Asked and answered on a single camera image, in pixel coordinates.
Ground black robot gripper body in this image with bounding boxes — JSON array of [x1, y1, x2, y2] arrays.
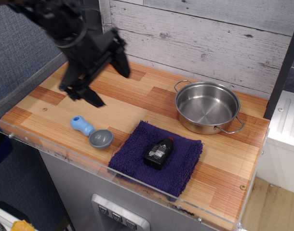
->
[[58, 27, 126, 101]]

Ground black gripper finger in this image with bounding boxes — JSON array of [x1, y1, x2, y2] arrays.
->
[[111, 51, 131, 78], [77, 87, 106, 108]]

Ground stainless steel pan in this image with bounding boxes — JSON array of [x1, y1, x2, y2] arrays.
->
[[174, 80, 244, 135]]

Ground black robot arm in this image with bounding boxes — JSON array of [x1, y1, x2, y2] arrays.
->
[[4, 0, 130, 107]]

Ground blue grey toy scoop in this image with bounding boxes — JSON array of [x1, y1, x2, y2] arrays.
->
[[70, 115, 114, 150]]

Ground purple towel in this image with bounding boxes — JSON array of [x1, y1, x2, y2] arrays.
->
[[108, 121, 203, 197]]

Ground clear acrylic guard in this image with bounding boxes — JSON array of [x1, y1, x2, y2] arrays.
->
[[0, 52, 270, 231]]

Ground small black bottle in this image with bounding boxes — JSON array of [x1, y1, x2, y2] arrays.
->
[[143, 137, 174, 170]]

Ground silver dispenser button panel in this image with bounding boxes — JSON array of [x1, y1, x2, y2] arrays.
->
[[91, 193, 151, 231]]

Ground white aluminium side unit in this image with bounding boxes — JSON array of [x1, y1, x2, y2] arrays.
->
[[256, 91, 294, 192]]

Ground dark grey left post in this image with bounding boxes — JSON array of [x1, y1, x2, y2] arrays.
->
[[80, 0, 103, 35]]

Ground dark grey post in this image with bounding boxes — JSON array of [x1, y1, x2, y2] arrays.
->
[[263, 33, 294, 120], [80, 0, 103, 35]]

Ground dark grey right post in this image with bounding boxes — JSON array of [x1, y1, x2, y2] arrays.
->
[[263, 33, 294, 120]]

